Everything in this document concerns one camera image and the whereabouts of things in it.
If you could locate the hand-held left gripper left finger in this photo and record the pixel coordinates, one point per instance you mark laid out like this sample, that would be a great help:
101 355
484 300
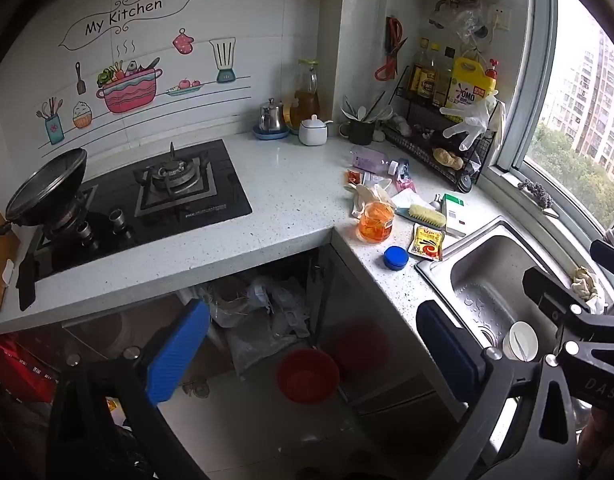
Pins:
177 350

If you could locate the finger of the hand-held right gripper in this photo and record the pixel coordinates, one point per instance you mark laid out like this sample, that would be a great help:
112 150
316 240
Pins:
547 294
609 251

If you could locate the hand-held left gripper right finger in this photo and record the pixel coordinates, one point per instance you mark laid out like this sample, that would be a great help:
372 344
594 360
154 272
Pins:
447 355

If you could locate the blue round lid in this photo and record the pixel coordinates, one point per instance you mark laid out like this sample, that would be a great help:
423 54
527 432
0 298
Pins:
396 259

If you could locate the yellow sauce packet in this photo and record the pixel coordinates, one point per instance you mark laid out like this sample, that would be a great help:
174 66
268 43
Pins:
426 242

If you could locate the red plastic basin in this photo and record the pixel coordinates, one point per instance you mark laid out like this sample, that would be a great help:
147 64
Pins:
307 377

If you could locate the yellow bristle scrub brush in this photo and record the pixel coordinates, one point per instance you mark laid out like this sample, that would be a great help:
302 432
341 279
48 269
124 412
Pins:
424 215

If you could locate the plastic cup orange liquid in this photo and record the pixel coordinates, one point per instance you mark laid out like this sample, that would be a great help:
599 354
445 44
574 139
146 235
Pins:
374 225

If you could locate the white paper sheet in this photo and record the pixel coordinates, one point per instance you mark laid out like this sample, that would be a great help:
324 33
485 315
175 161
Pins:
404 199

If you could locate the beige rubber gloves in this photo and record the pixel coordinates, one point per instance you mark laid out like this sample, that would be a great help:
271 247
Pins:
367 195

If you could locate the pink white wrapper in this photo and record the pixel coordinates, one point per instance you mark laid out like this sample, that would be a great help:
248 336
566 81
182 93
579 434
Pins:
402 175

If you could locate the orange sachet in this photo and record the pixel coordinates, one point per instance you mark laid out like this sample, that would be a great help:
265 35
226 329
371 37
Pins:
354 178

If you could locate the person's right hand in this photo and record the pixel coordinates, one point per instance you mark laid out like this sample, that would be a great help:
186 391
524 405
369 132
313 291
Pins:
594 430

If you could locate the crumpled rag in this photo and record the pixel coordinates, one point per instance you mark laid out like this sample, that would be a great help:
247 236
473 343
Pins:
586 285

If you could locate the white bowl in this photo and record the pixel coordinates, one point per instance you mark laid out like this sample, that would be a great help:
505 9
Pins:
519 340

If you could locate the stainless steel sink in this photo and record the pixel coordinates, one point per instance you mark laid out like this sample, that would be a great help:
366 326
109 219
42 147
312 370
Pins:
487 270

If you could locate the patterned steel cabinet door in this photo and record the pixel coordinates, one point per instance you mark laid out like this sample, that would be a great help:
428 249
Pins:
367 330

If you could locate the dried lavender bunch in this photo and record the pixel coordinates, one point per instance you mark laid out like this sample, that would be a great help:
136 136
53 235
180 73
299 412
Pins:
536 194

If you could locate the green white box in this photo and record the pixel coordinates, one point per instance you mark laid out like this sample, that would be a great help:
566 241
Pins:
456 215

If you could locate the white plastic bag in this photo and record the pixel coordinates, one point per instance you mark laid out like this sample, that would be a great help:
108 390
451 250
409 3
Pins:
287 300

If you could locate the black round object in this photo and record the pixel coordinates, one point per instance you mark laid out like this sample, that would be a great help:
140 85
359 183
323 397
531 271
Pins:
463 183

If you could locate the small white spoon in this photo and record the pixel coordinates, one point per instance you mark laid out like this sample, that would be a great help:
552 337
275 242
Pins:
435 202

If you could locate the red printed bag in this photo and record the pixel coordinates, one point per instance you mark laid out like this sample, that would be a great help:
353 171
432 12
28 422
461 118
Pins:
17 365

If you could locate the cream rubber glove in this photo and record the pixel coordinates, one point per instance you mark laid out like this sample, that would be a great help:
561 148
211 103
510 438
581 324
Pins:
498 125

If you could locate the black glass gas stove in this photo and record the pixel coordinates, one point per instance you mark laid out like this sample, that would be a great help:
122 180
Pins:
227 180

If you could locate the clear plastic glove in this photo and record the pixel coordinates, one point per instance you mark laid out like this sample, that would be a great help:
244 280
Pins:
469 122

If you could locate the black wok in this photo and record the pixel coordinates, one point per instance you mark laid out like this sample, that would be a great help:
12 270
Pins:
47 185

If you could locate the yellow detergent bottle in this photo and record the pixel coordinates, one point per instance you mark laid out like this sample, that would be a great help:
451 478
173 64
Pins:
467 85

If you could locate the garlic bulbs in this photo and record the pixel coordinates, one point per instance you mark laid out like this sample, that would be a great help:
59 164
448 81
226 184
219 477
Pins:
401 125

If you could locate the blue round coaster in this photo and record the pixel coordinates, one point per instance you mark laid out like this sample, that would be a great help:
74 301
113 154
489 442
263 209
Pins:
271 135

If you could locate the black mug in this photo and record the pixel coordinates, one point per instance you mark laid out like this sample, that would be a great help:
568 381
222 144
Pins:
359 134

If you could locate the white ceramic spoon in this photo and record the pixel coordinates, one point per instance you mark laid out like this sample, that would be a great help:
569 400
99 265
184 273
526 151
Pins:
384 112
351 109

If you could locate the soy sauce bottle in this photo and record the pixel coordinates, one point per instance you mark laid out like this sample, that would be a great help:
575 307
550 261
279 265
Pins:
424 77

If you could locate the steel teapot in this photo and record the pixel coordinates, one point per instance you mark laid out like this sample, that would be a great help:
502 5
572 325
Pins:
272 117

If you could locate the dark chopsticks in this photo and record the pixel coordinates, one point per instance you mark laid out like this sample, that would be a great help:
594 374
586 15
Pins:
376 105

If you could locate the white lidded ceramic jar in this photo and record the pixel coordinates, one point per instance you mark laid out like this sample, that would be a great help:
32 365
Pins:
313 132

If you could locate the clear plastic bag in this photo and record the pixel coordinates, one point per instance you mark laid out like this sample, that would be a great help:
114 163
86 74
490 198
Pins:
464 22

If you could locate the glass oil jar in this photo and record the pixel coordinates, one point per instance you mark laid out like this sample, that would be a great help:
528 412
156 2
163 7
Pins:
305 105

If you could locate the red scissors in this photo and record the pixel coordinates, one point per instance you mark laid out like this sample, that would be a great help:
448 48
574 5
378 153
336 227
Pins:
393 45

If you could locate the window frame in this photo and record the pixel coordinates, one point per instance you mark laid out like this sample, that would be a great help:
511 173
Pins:
517 110

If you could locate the white wall socket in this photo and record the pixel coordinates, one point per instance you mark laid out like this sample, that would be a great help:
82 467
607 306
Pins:
499 18

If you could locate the colourful kitchen wall sticker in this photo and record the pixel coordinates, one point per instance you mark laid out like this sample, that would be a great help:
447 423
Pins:
132 92

